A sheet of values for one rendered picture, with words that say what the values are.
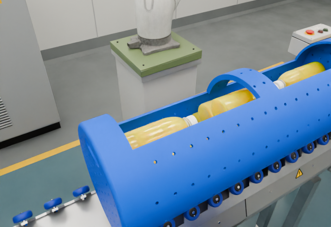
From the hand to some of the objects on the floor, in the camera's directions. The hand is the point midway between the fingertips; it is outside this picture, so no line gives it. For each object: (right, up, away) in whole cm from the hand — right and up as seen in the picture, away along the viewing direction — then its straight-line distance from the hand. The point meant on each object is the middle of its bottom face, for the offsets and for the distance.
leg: (-12, -116, +50) cm, 127 cm away
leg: (-19, -109, +60) cm, 125 cm away
